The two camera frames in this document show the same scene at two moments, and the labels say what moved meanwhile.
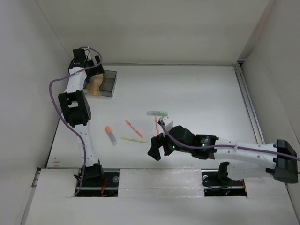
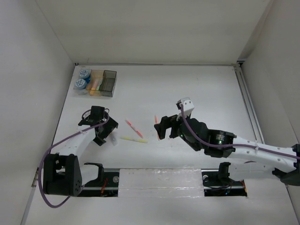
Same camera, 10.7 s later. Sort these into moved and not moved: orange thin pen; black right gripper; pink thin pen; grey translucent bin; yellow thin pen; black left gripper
Moved: black left gripper; black right gripper
Not moved: grey translucent bin; orange thin pen; pink thin pen; yellow thin pen
